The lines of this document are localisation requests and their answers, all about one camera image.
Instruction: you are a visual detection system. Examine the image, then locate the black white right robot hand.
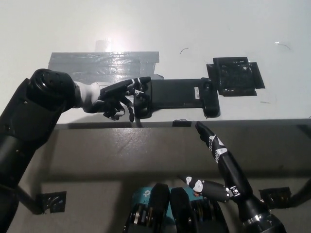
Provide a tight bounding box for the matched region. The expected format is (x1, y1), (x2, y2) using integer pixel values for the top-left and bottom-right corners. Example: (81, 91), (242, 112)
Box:
(179, 120), (253, 207)

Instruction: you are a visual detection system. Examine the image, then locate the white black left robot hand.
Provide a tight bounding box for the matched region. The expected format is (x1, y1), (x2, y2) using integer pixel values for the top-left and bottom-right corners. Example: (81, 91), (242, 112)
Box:
(97, 77), (152, 123)

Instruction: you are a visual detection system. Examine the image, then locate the black mobile game controller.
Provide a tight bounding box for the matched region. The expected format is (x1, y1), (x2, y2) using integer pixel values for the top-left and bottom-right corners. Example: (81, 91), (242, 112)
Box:
(132, 77), (221, 119)

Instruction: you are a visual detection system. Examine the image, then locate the black teal robot torso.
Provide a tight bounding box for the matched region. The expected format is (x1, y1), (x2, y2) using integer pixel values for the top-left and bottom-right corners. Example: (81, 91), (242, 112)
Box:
(122, 183), (230, 233)

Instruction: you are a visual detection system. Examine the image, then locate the black diagonal table leg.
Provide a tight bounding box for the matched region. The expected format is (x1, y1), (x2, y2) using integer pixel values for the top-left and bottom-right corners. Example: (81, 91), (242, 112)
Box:
(17, 186), (46, 216)
(289, 177), (311, 209)

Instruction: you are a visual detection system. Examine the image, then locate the black tape square patch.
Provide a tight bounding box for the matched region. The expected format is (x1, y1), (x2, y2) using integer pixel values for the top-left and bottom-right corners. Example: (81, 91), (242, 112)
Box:
(206, 56), (265, 98)

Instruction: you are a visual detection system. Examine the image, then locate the grey duct tape patch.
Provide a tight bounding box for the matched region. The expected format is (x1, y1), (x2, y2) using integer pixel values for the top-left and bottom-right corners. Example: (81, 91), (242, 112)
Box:
(48, 51), (165, 84)

